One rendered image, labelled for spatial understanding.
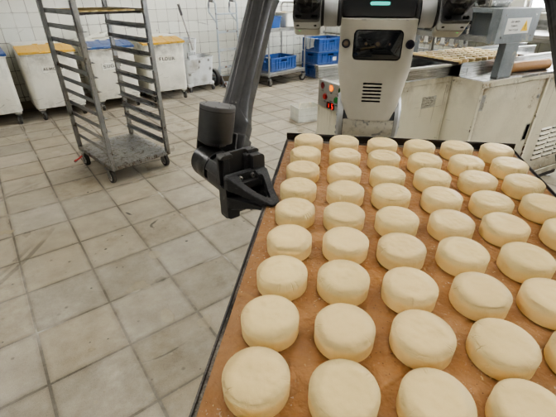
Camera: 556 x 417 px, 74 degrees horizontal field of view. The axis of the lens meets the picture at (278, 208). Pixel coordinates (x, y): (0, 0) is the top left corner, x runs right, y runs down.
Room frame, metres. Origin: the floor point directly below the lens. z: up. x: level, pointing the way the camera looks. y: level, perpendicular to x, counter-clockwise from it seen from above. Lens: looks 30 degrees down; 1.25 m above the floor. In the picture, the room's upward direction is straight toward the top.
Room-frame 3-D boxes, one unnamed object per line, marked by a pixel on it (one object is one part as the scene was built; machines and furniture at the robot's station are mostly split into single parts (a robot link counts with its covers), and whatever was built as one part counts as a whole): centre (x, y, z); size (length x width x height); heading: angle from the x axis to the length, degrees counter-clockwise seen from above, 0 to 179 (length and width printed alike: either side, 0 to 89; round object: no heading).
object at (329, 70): (2.60, -1.09, 0.87); 2.01 x 0.03 x 0.07; 119
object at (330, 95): (2.00, -0.30, 0.77); 0.24 x 0.04 x 0.14; 29
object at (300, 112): (4.14, -0.31, 0.08); 0.30 x 0.22 x 0.16; 113
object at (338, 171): (0.50, -0.10, 1.01); 0.05 x 0.05 x 0.02
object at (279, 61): (6.24, 0.04, 0.29); 0.56 x 0.38 x 0.20; 135
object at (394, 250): (0.32, -0.13, 1.01); 0.05 x 0.05 x 0.02
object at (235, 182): (0.47, 0.03, 0.99); 0.09 x 0.07 x 0.07; 36
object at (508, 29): (2.42, -1.06, 1.01); 0.72 x 0.33 x 0.34; 29
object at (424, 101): (2.18, -0.62, 0.45); 0.70 x 0.34 x 0.90; 119
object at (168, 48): (5.22, 1.58, 0.38); 0.64 x 0.54 x 0.77; 35
